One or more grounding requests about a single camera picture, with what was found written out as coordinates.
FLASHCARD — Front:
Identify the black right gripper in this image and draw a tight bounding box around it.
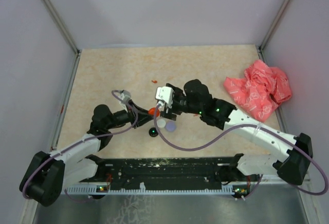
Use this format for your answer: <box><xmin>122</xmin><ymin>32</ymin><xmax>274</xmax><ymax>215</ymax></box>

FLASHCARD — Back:
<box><xmin>159</xmin><ymin>88</ymin><xmax>203</xmax><ymax>120</ymax></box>

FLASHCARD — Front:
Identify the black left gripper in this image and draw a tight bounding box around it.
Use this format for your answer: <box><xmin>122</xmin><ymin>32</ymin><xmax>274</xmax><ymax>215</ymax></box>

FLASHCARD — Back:
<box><xmin>106</xmin><ymin>99</ymin><xmax>156</xmax><ymax>129</ymax></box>

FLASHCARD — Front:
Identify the orange earbud charging case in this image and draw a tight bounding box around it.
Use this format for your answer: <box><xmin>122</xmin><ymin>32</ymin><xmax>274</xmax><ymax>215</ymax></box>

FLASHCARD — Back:
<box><xmin>148</xmin><ymin>107</ymin><xmax>155</xmax><ymax>116</ymax></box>

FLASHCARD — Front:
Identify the white earbud charging case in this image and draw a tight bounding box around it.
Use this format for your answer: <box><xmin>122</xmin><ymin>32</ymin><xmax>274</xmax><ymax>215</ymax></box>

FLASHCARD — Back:
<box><xmin>157</xmin><ymin>119</ymin><xmax>167</xmax><ymax>128</ymax></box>

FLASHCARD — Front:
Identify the purple earbud charging case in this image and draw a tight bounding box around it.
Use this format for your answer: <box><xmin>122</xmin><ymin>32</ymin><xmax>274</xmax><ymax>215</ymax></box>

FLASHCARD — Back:
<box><xmin>165</xmin><ymin>121</ymin><xmax>177</xmax><ymax>132</ymax></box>

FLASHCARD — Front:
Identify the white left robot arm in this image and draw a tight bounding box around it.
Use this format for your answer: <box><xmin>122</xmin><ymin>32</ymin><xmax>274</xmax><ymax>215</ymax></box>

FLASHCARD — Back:
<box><xmin>19</xmin><ymin>100</ymin><xmax>155</xmax><ymax>207</ymax></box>

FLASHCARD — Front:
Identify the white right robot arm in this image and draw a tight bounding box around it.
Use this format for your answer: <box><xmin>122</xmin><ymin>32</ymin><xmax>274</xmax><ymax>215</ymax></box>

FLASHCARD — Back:
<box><xmin>155</xmin><ymin>79</ymin><xmax>313</xmax><ymax>185</ymax></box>

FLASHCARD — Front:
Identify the pink crumpled plastic bag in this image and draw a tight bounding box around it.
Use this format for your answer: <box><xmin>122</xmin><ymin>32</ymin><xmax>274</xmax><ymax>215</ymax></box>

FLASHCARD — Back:
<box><xmin>223</xmin><ymin>60</ymin><xmax>293</xmax><ymax>122</ymax></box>

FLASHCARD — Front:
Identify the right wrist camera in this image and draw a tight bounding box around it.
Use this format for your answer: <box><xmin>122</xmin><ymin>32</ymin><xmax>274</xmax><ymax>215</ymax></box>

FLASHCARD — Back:
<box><xmin>155</xmin><ymin>86</ymin><xmax>174</xmax><ymax>108</ymax></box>

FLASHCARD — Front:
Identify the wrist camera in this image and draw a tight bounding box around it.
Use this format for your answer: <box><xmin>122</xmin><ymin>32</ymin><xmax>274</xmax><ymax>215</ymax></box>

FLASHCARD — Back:
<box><xmin>155</xmin><ymin>86</ymin><xmax>174</xmax><ymax>108</ymax></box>
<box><xmin>119</xmin><ymin>90</ymin><xmax>131</xmax><ymax>104</ymax></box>

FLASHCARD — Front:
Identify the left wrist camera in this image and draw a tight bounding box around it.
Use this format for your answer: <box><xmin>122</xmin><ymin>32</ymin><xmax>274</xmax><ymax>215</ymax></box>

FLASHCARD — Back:
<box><xmin>119</xmin><ymin>90</ymin><xmax>131</xmax><ymax>104</ymax></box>

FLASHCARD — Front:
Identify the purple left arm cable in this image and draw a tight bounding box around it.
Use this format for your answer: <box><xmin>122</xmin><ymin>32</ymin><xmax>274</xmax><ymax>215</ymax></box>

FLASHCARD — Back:
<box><xmin>22</xmin><ymin>89</ymin><xmax>139</xmax><ymax>204</ymax></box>

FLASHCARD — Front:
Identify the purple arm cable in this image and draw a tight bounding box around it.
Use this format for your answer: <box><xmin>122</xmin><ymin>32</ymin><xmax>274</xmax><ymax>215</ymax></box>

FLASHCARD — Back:
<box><xmin>153</xmin><ymin>100</ymin><xmax>329</xmax><ymax>200</ymax></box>
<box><xmin>22</xmin><ymin>89</ymin><xmax>139</xmax><ymax>204</ymax></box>

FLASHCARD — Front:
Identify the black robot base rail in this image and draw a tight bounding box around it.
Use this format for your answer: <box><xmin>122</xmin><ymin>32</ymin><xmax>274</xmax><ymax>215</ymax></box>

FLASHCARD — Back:
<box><xmin>67</xmin><ymin>155</ymin><xmax>260</xmax><ymax>199</ymax></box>

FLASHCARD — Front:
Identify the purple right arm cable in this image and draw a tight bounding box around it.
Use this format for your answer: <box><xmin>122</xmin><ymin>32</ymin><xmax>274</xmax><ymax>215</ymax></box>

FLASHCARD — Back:
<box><xmin>153</xmin><ymin>100</ymin><xmax>329</xmax><ymax>200</ymax></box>

